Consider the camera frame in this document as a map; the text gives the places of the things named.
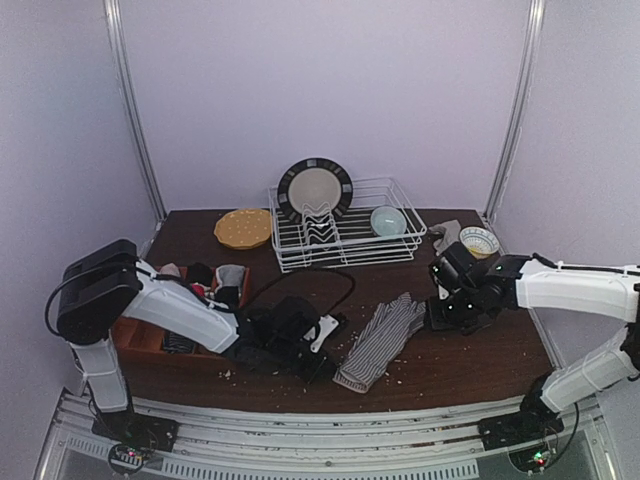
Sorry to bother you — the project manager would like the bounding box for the grey striped boxer underwear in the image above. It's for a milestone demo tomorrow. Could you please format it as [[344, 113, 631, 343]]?
[[333, 292, 426, 394]]

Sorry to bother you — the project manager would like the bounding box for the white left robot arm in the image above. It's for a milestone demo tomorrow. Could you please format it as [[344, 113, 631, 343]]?
[[44, 239, 340, 414]]

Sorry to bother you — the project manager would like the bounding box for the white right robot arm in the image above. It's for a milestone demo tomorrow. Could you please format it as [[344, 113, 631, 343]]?
[[425, 242, 639, 426]]

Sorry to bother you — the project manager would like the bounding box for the black rolled underwear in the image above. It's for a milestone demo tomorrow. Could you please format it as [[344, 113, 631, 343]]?
[[185, 262, 214, 288]]

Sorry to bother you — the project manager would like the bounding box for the navy striped rolled underwear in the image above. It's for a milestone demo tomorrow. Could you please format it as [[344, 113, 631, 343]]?
[[162, 331, 196, 354]]

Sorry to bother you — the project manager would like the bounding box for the yellow patterned white bowl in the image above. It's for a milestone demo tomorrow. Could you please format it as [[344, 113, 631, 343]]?
[[459, 226, 500, 259]]

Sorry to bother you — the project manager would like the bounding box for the grey beige sock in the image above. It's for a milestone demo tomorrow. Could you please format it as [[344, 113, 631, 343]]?
[[429, 220, 462, 255]]

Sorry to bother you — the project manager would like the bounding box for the grey rolled sock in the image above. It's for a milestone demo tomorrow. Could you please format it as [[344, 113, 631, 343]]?
[[214, 264, 246, 290]]

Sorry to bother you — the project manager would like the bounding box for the light blue bowl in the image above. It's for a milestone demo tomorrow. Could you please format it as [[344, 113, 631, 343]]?
[[370, 206, 407, 237]]

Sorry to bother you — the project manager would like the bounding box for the yellow dotted plate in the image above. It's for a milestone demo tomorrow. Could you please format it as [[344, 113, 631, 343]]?
[[213, 209, 272, 250]]

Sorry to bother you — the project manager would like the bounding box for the beige rolled sock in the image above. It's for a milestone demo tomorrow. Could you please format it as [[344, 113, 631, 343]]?
[[159, 263, 182, 278]]

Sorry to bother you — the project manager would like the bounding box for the brown wooden organizer box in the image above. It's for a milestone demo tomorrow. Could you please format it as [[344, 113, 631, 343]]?
[[122, 260, 253, 358]]

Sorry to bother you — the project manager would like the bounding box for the black rimmed grey plate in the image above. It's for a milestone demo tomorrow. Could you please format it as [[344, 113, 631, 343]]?
[[276, 157, 354, 223]]

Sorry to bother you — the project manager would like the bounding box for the white wire dish rack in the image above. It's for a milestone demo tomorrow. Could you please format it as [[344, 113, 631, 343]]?
[[268, 177, 428, 273]]

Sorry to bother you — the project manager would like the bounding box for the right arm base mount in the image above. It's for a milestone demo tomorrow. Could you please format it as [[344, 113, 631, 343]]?
[[477, 373, 564, 474]]

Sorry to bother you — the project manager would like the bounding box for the aluminium front rail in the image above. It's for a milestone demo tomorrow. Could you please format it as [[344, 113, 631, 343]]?
[[33, 393, 622, 479]]

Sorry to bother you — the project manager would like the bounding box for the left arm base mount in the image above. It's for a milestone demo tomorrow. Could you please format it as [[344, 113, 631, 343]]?
[[88, 398, 179, 478]]

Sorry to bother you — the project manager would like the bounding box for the right aluminium frame post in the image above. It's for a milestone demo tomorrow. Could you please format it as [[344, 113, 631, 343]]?
[[483, 0, 546, 224]]

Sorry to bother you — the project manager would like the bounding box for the aluminium frame post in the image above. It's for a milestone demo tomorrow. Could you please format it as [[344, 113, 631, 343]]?
[[483, 0, 546, 224], [103, 0, 167, 223]]

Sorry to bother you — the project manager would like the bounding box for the left aluminium frame post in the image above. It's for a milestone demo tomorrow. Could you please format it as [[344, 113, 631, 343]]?
[[103, 0, 167, 223]]

